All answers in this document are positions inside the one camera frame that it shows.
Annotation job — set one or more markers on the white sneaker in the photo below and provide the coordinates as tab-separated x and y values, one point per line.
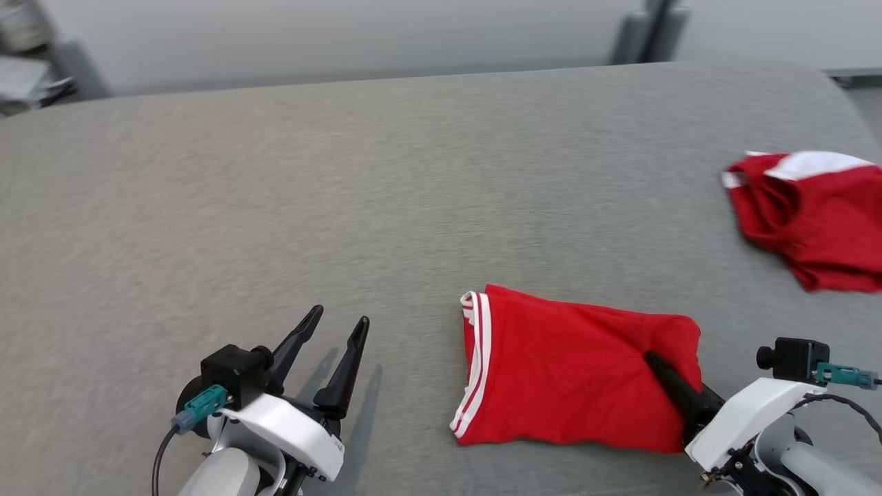
24	24

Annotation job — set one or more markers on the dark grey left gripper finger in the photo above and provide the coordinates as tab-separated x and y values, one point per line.
293	351
344	386

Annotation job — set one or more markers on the red white basketball shorts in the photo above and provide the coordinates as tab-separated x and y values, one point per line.
820	227

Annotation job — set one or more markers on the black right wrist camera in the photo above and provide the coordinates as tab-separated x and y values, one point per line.
792	358

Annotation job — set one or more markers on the red white basketball jersey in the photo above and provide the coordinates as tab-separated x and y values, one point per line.
551	372

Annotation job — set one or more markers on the white power strip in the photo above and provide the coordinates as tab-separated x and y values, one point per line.
27	79

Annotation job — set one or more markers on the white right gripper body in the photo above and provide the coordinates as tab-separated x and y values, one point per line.
744	413

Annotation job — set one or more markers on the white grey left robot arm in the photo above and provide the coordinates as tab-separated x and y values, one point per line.
220	475

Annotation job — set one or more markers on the grey partition foot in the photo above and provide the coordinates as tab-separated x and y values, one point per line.
630	38
79	69
679	31

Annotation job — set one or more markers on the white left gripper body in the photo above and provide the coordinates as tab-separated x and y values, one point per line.
296	434

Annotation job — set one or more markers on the grey metal partition post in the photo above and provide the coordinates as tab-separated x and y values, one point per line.
658	21

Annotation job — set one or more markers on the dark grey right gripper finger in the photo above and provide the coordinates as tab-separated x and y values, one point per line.
679	393

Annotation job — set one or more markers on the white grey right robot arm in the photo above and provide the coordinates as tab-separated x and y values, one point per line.
820	468

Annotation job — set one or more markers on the white partition panel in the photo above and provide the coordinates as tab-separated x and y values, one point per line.
778	27
344	34

